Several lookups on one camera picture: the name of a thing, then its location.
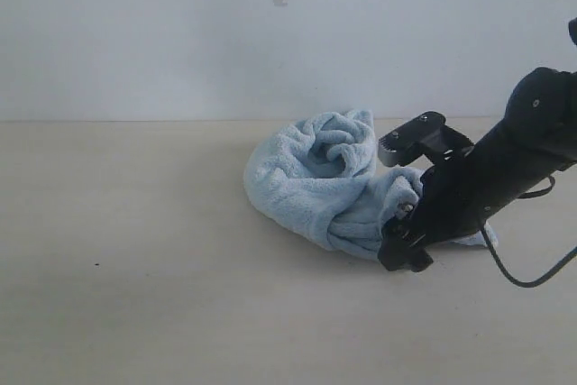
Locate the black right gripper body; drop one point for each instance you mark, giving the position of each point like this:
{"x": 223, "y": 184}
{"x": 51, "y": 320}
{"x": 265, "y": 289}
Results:
{"x": 461, "y": 190}

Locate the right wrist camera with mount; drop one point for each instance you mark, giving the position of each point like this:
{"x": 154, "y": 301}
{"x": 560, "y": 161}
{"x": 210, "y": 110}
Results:
{"x": 425, "y": 135}

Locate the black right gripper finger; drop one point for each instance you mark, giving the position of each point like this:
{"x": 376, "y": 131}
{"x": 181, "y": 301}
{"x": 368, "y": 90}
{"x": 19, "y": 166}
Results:
{"x": 399, "y": 256}

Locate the light blue terry towel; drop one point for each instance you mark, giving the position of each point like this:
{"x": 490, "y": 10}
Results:
{"x": 317, "y": 178}

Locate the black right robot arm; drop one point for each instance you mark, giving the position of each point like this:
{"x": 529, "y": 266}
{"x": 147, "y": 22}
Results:
{"x": 540, "y": 125}

